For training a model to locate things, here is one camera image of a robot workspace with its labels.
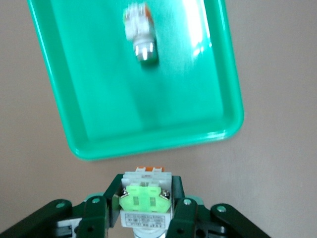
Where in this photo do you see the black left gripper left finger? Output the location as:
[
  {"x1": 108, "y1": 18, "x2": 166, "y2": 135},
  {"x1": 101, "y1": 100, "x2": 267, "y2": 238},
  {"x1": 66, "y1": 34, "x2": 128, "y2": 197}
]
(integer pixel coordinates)
[{"x1": 76, "y1": 173, "x2": 127, "y2": 238}]

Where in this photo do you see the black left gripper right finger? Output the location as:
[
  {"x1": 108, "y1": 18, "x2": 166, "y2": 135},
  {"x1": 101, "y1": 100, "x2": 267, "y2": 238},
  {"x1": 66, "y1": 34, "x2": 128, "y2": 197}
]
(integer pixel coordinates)
[{"x1": 167, "y1": 175, "x2": 199, "y2": 238}]

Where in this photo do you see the green plastic tray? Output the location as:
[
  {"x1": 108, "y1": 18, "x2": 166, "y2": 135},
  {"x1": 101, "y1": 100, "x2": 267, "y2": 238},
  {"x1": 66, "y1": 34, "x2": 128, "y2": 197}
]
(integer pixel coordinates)
[{"x1": 26, "y1": 0, "x2": 245, "y2": 162}]

